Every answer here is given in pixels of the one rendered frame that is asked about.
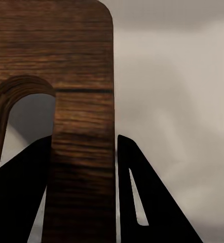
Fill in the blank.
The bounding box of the cutting board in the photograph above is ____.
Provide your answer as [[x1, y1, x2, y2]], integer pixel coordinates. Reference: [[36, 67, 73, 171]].
[[0, 0, 117, 243]]

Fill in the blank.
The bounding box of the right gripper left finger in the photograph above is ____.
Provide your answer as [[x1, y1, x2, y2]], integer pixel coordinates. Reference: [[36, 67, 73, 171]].
[[0, 135, 52, 243]]

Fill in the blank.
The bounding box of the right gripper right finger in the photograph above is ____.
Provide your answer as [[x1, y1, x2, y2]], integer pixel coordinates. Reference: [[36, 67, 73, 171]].
[[117, 135, 203, 243]]

